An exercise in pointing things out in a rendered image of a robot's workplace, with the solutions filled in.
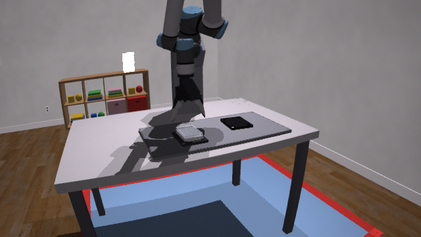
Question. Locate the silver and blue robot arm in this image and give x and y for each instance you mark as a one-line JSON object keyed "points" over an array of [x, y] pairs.
{"points": [[192, 21]]}

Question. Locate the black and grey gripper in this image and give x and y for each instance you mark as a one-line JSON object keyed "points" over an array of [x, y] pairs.
{"points": [[181, 94]]}

